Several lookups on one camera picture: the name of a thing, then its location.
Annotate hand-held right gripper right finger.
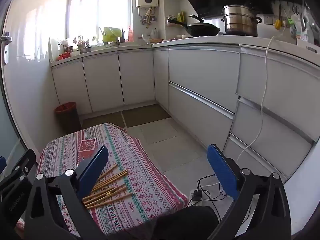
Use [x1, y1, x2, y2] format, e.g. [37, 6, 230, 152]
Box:
[207, 144, 292, 240]

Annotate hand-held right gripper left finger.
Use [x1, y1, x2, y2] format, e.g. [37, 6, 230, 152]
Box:
[24, 145, 110, 240]

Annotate pile of wooden chopsticks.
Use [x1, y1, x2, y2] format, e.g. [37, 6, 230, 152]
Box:
[82, 164, 134, 209]

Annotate pink plastic basket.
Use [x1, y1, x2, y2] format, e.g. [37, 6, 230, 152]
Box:
[79, 138, 97, 153]

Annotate patterned tablecloth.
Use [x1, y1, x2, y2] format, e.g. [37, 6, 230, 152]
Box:
[37, 122, 189, 238]

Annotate brown floor mat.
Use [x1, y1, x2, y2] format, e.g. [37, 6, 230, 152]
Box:
[122, 104, 172, 128]
[81, 112, 125, 130]

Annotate red trash bin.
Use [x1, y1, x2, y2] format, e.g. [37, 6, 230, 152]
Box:
[54, 102, 82, 134]

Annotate person's black trouser leg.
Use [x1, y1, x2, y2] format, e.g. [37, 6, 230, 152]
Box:
[152, 205, 220, 240]

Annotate white kitchen cabinets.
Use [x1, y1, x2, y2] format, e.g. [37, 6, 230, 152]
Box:
[50, 36, 320, 180]

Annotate white cutting board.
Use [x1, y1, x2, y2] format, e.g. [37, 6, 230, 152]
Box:
[49, 37, 60, 64]

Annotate yellow-green plastic bag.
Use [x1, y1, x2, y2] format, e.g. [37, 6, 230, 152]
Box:
[102, 27, 123, 43]

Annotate black wok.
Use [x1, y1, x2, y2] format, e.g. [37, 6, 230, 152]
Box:
[167, 15, 221, 37]

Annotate steel steamer pot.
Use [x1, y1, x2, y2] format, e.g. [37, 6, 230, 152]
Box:
[221, 4, 263, 37]

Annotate kitchen window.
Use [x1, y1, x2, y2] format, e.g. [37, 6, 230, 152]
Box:
[67, 0, 132, 43]

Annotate white spray bottle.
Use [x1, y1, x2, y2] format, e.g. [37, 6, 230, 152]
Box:
[290, 12, 310, 40]

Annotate black cable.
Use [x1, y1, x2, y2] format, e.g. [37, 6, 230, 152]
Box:
[195, 174, 253, 220]

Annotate white cable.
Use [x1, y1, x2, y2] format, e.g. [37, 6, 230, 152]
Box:
[236, 24, 290, 162]

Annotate metal door handle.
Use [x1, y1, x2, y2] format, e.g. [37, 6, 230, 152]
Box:
[0, 31, 12, 65]

